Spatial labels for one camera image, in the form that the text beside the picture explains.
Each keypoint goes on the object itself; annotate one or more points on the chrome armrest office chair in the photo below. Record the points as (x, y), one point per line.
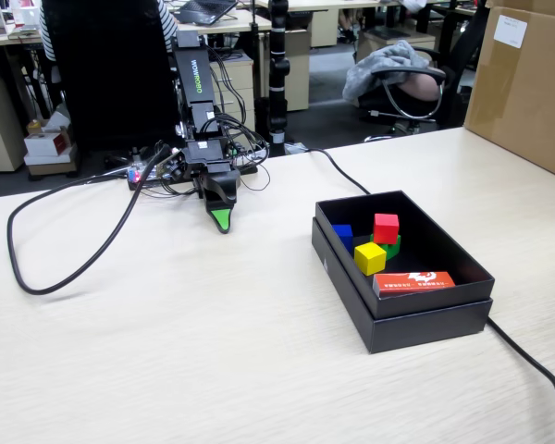
(458, 69)

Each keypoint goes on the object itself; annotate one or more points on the beige drawer cabinet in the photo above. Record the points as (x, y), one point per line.
(240, 78)

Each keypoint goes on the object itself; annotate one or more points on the yellow wooden cube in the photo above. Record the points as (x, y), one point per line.
(370, 259)

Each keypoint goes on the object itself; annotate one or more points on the black vertical pole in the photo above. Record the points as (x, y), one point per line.
(277, 69)

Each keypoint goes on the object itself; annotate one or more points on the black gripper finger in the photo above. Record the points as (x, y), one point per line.
(222, 189)
(222, 221)

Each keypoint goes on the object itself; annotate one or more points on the grey blanket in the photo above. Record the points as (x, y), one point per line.
(379, 60)

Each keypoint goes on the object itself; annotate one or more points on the beige office desk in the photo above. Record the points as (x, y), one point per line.
(245, 20)

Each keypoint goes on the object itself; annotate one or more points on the green wooden cube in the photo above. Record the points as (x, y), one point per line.
(394, 247)

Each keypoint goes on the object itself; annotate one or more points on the beige filing cabinet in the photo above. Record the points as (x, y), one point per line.
(0, 125)

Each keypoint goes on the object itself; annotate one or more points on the black mesh office chair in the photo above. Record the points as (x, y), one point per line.
(111, 69)

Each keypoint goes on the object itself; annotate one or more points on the blue wooden cube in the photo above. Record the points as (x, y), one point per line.
(343, 233)

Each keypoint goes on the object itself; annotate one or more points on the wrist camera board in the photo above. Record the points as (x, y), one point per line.
(171, 166)

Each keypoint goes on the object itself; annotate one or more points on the black open laptop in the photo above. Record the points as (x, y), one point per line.
(203, 9)

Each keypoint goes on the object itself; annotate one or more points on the person in striped shirt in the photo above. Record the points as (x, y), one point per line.
(47, 37)

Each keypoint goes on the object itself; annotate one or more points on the controller board with red LED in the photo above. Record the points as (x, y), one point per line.
(141, 176)

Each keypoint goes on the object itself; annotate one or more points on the black cardboard box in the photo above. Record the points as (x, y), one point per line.
(435, 231)

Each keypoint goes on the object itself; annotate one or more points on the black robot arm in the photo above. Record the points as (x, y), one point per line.
(194, 74)

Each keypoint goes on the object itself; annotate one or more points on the white red small carton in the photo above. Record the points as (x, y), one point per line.
(44, 144)

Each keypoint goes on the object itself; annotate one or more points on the large brown cardboard box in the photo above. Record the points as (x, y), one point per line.
(527, 92)

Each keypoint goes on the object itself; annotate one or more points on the flat cardboard box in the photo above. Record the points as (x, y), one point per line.
(51, 166)

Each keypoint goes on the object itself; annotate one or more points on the orange printed carton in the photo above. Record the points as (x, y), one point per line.
(414, 283)

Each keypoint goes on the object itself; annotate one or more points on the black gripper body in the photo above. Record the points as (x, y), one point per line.
(210, 166)

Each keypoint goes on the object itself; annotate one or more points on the red wooden cube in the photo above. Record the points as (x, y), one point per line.
(386, 227)

